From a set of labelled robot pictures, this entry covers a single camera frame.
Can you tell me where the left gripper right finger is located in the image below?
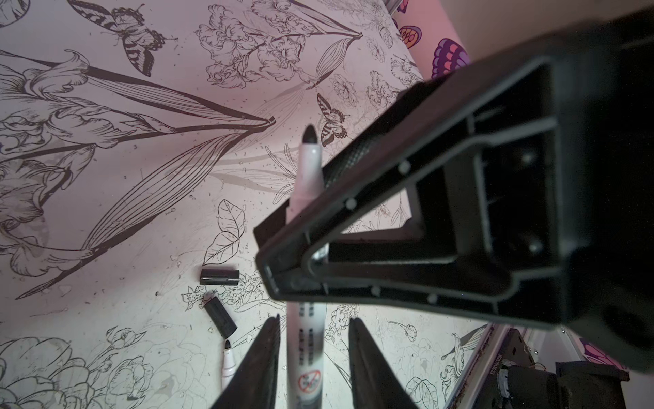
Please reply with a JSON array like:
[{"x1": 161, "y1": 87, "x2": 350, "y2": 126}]
[{"x1": 348, "y1": 318, "x2": 417, "y2": 409}]

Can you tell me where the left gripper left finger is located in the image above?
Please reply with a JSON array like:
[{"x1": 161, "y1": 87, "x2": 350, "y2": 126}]
[{"x1": 211, "y1": 315, "x2": 280, "y2": 409}]

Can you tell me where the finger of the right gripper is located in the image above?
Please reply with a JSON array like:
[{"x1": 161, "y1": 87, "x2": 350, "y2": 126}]
[{"x1": 254, "y1": 8, "x2": 653, "y2": 371}]

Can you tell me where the white marker pen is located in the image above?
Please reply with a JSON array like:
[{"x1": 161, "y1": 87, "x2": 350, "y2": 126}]
[
  {"x1": 221, "y1": 340, "x2": 238, "y2": 391},
  {"x1": 286, "y1": 125, "x2": 326, "y2": 408}
]

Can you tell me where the black pen cap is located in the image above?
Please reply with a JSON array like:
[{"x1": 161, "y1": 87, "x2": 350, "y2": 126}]
[
  {"x1": 199, "y1": 268, "x2": 240, "y2": 286},
  {"x1": 204, "y1": 297, "x2": 238, "y2": 339}
]

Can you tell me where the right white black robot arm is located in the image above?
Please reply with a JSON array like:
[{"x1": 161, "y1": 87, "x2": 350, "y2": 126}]
[{"x1": 254, "y1": 8, "x2": 653, "y2": 408}]

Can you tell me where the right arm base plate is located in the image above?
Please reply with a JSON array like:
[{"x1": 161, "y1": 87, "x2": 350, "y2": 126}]
[{"x1": 469, "y1": 327, "x2": 534, "y2": 408}]

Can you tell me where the aluminium rail base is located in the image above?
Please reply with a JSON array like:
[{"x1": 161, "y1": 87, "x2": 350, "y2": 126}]
[{"x1": 445, "y1": 324, "x2": 584, "y2": 408}]

